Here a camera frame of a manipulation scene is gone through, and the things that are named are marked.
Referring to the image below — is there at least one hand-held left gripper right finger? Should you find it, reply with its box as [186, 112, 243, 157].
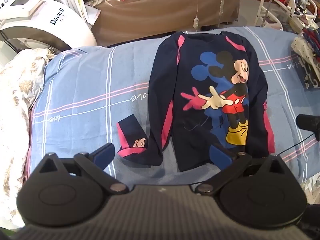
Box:
[195, 146, 288, 195]

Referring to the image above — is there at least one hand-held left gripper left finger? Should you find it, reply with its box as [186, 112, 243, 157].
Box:
[37, 143, 128, 194]

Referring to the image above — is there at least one navy cartoon mouse shirt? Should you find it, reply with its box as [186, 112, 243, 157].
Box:
[116, 31, 275, 173]

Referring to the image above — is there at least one pile of folded clothes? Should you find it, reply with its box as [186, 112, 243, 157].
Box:
[291, 26, 320, 89]

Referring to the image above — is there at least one blue plaid bed sheet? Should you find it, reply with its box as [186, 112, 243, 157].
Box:
[24, 26, 320, 188]

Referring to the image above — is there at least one beige floral quilt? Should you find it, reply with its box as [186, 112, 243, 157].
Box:
[0, 47, 54, 230]

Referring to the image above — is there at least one cluttered goods shelf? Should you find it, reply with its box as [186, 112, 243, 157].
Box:
[295, 0, 320, 29]

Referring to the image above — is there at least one white metal rack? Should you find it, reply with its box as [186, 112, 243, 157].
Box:
[255, 0, 300, 30]

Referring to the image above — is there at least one white medical machine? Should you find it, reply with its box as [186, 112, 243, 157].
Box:
[0, 0, 98, 53]

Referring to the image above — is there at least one brown bed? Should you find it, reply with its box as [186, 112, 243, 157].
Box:
[85, 0, 244, 47]

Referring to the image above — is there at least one black cable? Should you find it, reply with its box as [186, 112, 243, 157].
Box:
[275, 132, 316, 157]

